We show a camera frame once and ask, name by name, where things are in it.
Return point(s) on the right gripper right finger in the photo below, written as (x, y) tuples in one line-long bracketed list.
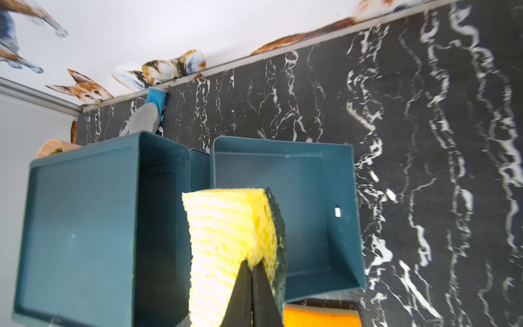
[(264, 309)]

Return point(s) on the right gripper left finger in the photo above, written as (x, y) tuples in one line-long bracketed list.
[(239, 309)]

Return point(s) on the orange sponge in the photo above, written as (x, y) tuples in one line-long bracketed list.
[(302, 315)]

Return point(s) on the yellow green sponge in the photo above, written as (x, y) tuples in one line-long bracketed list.
[(228, 227)]

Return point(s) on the teal pulled-out drawer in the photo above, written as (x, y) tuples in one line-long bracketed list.
[(314, 185)]

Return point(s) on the teal drawer cabinet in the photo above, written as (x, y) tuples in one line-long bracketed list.
[(105, 236)]

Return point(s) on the grey work glove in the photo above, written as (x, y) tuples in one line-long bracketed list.
[(147, 118)]

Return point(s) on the pink pot with green plant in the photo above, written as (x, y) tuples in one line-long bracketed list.
[(54, 146)]

